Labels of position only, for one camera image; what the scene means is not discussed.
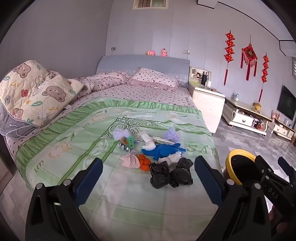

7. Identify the orange sock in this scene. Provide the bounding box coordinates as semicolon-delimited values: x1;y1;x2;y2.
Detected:
138;154;152;172

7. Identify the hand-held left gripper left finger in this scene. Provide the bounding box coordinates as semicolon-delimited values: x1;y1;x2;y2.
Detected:
25;158;104;241

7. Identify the green floral bedspread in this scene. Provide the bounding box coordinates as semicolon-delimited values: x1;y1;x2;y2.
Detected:
15;98;223;241

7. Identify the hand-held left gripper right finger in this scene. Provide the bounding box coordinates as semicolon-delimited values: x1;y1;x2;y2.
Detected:
194;156;271;241

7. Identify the bear print quilt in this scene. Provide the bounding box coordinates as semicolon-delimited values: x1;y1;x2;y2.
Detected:
0;60;85;129

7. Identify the white tissue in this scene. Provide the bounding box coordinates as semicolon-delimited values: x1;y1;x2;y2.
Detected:
141;134;158;151

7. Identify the pink sock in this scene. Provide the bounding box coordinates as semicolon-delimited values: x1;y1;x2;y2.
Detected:
120;154;141;169

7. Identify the small wall window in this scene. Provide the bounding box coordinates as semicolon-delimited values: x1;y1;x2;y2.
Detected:
132;0;160;10

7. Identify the yellow-rimmed black bin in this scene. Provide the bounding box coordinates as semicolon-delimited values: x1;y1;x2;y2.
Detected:
225;149;263;189

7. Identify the white sock lower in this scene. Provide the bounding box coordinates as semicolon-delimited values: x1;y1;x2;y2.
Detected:
158;153;182;166

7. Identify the red diamond tassel decoration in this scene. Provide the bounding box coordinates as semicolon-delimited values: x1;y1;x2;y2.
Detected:
240;35;258;81

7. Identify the black wall television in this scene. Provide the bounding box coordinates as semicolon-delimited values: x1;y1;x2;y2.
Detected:
276;85;296;122

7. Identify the person's right hand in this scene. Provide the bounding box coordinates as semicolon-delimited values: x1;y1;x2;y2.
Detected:
275;226;295;241

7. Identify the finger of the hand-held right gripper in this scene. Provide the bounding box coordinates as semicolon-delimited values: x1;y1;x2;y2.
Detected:
255;155;275;184
277;157;296;183

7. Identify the blue-grey bed headboard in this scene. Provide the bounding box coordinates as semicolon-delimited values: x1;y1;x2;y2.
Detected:
96;54;190;82

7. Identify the blue rubber glove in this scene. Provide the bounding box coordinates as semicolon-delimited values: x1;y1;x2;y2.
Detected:
142;143;186;160

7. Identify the long red knot decoration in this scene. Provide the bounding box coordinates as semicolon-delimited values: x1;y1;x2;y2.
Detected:
223;30;235;86

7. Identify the polka dot ruffled pillow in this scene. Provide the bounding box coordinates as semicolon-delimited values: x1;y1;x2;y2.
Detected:
128;68;181;91

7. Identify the cream low cabinet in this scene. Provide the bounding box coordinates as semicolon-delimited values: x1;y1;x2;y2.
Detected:
270;119;296;141

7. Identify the cream coffee table with drawer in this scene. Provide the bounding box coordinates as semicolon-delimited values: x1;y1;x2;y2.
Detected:
222;96;275;137

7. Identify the black crumpled plastic bag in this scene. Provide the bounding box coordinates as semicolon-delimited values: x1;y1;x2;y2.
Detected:
177;158;194;171
150;161;170;176
170;168;193;188

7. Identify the white striped sock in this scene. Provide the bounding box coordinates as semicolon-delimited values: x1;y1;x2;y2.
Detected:
151;137;176;145

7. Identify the white nightstand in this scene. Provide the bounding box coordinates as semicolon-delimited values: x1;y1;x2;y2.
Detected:
188;82;226;134

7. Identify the polka dot duvet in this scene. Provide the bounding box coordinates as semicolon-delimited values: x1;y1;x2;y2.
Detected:
72;72;130;96

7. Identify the black rolled sock left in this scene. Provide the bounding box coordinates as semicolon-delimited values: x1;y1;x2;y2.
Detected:
150;173;171;189

